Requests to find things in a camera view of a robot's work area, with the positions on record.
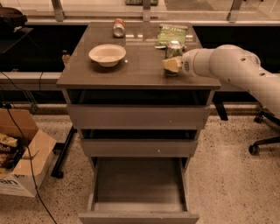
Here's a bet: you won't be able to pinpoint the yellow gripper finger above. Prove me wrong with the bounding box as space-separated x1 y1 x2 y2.
163 57 181 73

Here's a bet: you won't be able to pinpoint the green drink can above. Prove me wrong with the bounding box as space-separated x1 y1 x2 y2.
164 40 184 76

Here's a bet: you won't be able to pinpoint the grey top drawer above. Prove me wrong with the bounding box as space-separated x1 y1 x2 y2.
67 89 212 130

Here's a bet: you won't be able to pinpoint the black table leg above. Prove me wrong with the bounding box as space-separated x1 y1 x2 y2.
51 127 76 179

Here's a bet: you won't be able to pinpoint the grey bottom drawer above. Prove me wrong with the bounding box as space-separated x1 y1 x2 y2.
79 157 199 224

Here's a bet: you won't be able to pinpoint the grey drawer cabinet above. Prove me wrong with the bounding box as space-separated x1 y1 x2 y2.
56 21 222 224

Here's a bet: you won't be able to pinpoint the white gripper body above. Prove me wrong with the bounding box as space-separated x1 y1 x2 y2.
181 48 213 77

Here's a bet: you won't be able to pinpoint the grey middle drawer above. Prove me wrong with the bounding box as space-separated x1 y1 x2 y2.
81 129 198 158

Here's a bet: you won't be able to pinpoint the snack bags in box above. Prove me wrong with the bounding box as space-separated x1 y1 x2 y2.
0 133 18 174

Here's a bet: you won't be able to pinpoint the black cable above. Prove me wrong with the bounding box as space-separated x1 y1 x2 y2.
0 71 59 224

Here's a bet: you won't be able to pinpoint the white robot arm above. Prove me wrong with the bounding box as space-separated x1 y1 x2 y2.
163 45 280 118

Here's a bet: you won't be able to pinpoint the white paper bowl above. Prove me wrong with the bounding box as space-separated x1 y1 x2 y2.
88 44 126 67

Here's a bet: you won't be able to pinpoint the cardboard box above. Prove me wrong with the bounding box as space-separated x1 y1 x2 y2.
0 108 56 198

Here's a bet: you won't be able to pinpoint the black bag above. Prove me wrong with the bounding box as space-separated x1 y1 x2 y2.
0 7 27 35

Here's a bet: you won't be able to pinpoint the black office chair base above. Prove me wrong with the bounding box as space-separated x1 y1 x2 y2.
248 110 280 156

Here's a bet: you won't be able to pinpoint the green chip bag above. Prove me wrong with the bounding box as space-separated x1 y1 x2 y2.
155 24 188 49

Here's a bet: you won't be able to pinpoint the grey drawer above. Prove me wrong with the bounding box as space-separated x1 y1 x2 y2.
67 89 212 130
81 129 198 158
79 157 199 224

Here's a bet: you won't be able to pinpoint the small bottle behind cabinet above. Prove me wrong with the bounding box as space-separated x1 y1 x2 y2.
62 50 71 65

